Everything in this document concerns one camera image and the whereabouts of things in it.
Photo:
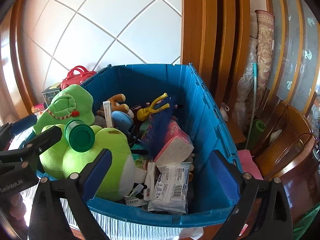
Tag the brown bear plush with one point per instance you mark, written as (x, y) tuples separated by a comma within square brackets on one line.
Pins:
[(117, 103)]

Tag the green rolled mat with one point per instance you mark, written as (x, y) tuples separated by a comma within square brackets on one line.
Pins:
[(257, 130)]

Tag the pink tissue pack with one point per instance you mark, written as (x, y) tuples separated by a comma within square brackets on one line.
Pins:
[(177, 146)]

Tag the blue plastic storage crate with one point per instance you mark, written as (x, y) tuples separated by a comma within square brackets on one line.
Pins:
[(215, 195)]

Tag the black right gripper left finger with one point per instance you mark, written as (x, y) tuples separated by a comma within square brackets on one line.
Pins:
[(48, 219)]

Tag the dark gift bag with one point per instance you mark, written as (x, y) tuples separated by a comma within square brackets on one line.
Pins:
[(50, 92)]

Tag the light green frog plush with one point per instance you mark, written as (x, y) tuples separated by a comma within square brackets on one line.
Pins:
[(115, 170)]

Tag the wooden chair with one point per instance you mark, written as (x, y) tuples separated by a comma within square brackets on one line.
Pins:
[(287, 137)]

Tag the blue round plush toy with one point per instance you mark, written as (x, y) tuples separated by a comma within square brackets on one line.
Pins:
[(121, 121)]

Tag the rolled patterned carpet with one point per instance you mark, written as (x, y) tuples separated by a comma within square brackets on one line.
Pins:
[(252, 84)]

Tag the white wet wipes pack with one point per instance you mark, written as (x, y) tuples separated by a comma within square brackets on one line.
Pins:
[(170, 192)]

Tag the striped blue white bedsheet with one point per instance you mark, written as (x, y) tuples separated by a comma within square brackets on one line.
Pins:
[(114, 229)]

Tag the white slim box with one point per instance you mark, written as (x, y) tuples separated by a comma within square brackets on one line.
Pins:
[(108, 113)]

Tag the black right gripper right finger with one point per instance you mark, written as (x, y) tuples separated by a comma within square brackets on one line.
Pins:
[(273, 220)]

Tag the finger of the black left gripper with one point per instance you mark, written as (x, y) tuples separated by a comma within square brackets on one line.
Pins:
[(37, 142), (23, 124)]

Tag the pink cloth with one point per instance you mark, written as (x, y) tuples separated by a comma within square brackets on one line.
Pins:
[(248, 165)]

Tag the red bear suitcase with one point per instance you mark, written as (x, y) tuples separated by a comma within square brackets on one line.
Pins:
[(76, 76)]

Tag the yellow plastic clip toy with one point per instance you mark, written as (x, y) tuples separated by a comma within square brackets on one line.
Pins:
[(144, 113)]

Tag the green capped bottle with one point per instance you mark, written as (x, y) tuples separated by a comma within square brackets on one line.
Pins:
[(79, 135)]

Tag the pink can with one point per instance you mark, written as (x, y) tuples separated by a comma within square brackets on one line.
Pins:
[(38, 108)]

